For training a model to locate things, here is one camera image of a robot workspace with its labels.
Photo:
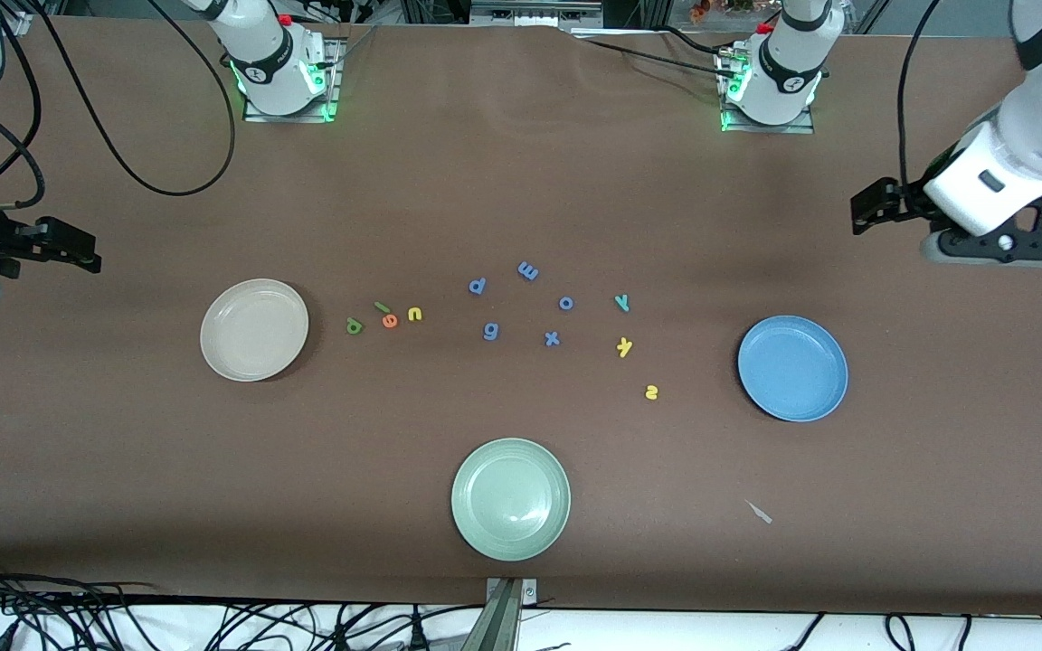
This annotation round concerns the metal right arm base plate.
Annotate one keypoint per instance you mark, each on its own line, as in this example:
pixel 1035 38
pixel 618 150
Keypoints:
pixel 290 117

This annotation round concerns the yellow foam letter k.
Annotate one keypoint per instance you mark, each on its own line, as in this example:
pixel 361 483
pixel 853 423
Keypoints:
pixel 624 347

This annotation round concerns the beige brown round plate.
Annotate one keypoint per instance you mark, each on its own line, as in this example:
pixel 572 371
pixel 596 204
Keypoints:
pixel 254 330

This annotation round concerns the blue foam letter m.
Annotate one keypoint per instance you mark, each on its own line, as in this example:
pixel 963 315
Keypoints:
pixel 527 270

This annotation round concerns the aluminium corner bracket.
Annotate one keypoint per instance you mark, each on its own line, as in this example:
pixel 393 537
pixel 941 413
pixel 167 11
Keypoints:
pixel 16 23

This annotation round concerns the blue foam letter g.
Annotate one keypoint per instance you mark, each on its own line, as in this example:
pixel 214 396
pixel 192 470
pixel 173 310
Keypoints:
pixel 490 332

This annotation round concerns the blue foam letter p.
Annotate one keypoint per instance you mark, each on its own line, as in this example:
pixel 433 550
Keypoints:
pixel 477 286

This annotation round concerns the green foam letter p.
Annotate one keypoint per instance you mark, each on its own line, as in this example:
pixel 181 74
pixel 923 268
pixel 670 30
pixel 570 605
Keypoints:
pixel 354 326

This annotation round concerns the blue round plate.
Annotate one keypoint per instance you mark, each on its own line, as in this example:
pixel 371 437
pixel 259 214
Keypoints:
pixel 792 368

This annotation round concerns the pale green round plate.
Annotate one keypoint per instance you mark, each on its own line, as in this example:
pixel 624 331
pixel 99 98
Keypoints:
pixel 510 499

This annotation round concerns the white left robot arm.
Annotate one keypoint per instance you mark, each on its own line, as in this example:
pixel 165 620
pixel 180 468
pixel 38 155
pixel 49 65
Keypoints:
pixel 1027 136

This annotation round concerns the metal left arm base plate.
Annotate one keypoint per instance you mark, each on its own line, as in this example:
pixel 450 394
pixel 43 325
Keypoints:
pixel 770 128

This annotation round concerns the teal foam letter y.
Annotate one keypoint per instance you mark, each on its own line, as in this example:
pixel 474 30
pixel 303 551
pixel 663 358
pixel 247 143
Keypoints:
pixel 622 303

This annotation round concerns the grey tape scrap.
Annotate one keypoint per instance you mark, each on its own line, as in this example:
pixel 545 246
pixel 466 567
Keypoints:
pixel 759 512

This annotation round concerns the grey metal frame bar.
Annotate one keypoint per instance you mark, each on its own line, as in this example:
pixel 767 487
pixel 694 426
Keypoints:
pixel 530 14

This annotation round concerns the grey metal table bracket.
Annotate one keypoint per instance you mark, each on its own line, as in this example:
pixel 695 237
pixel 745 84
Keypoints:
pixel 505 624

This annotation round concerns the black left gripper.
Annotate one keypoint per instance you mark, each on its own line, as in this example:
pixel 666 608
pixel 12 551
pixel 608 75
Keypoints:
pixel 912 201

